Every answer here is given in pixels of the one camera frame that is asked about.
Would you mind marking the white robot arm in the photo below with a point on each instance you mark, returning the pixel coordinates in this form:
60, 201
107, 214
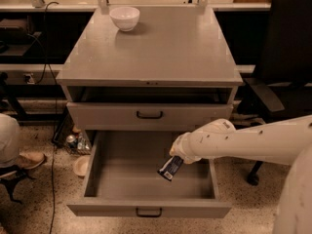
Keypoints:
287, 142

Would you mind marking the grey drawer cabinet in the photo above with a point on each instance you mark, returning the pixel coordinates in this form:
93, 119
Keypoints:
175, 55

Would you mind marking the closed grey upper drawer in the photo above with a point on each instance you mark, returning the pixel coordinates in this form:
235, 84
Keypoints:
122, 116

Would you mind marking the open grey lower drawer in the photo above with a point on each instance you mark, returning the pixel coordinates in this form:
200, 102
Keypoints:
122, 176

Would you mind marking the soda can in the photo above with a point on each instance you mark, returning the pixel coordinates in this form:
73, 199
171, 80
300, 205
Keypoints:
72, 141

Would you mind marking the small round tan plate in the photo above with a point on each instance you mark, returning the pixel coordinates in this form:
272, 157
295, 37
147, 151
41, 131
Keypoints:
80, 166

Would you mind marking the white ceramic bowl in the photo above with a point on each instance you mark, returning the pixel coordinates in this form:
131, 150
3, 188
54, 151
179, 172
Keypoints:
125, 18

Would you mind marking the black office chair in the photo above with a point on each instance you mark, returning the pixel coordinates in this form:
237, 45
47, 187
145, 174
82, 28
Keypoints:
278, 43

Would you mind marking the tan shoe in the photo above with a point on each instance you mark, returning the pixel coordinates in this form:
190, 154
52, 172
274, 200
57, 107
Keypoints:
31, 160

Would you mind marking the person leg light trousers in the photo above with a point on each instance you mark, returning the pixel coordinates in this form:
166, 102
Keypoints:
9, 141

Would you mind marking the black stool base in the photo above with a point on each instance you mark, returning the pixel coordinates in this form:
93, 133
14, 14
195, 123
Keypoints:
10, 177

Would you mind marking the black upper drawer handle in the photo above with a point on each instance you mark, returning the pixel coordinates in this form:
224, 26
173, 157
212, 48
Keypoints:
143, 116

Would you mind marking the wire basket with items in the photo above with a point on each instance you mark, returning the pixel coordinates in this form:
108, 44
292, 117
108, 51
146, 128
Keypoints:
82, 146

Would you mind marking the wall power outlet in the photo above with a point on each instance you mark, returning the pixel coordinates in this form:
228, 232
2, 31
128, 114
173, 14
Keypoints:
28, 78

